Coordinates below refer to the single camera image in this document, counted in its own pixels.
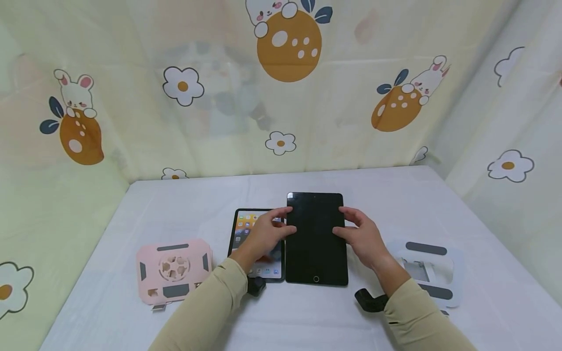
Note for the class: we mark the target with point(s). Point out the person's right hand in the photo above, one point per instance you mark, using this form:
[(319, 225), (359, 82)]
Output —
[(363, 239)]

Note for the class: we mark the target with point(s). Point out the person's left hand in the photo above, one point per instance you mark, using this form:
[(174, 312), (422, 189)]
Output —
[(262, 236)]

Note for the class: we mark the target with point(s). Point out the black tablet with dark screen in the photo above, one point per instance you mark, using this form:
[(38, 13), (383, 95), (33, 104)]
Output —
[(315, 253)]

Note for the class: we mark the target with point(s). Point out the person's right forearm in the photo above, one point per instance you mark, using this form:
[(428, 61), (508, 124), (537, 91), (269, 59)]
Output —
[(412, 307)]

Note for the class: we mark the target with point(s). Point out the person's left forearm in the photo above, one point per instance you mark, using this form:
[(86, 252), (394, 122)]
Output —
[(210, 307)]

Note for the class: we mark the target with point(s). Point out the black tablet with lit screen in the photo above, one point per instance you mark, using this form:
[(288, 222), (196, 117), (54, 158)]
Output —
[(272, 265)]

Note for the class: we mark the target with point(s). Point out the black wrist band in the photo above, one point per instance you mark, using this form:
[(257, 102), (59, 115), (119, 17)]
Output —
[(371, 300), (256, 285)]

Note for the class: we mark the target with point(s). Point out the white tablet stand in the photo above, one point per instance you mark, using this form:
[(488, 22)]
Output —
[(434, 273)]

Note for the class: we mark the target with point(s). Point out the pink tablet stand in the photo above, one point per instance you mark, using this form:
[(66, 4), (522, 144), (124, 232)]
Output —
[(174, 270)]

